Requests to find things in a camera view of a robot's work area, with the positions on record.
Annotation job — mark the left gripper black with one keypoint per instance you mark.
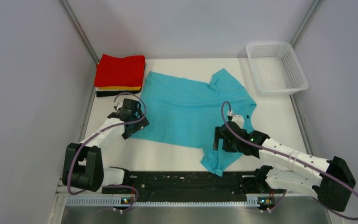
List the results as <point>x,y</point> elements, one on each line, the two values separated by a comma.
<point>139,125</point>

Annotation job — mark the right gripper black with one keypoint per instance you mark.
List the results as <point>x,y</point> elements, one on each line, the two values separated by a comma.
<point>218,135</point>

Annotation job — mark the teal t-shirt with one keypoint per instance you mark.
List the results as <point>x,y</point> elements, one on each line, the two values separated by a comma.
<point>185,113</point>

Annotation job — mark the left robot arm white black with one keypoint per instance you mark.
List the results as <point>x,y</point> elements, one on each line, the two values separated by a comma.
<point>84,164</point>

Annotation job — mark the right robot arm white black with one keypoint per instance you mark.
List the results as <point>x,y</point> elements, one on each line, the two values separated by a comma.
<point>287,169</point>

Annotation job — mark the red folded t-shirt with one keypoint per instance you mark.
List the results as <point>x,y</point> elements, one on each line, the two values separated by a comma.
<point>120,72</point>

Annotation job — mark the white plastic basket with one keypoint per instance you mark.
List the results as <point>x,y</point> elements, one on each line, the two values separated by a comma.
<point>276,69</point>

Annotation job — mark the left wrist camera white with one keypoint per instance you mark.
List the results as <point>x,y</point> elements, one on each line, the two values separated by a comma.
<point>117,105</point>

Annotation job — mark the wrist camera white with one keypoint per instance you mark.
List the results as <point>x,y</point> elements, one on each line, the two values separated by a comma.
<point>117,105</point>
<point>237,119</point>

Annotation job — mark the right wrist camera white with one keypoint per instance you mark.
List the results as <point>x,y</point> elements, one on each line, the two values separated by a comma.
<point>237,119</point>

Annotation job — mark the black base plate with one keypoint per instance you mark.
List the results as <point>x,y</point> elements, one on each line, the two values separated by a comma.
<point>190,186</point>

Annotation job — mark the white cable duct strip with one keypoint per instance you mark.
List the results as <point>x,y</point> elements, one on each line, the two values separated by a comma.
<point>124,201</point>

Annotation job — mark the aluminium rail frame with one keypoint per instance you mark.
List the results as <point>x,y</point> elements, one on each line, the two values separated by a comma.
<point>293,209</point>

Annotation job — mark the left corner metal post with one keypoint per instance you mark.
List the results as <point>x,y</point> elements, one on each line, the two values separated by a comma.
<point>80,31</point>

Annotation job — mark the corner metal post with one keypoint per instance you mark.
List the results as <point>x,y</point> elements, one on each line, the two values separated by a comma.
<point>305,22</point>
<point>80,31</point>

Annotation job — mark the right corner metal post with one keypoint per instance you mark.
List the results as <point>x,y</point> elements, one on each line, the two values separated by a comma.
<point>305,22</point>

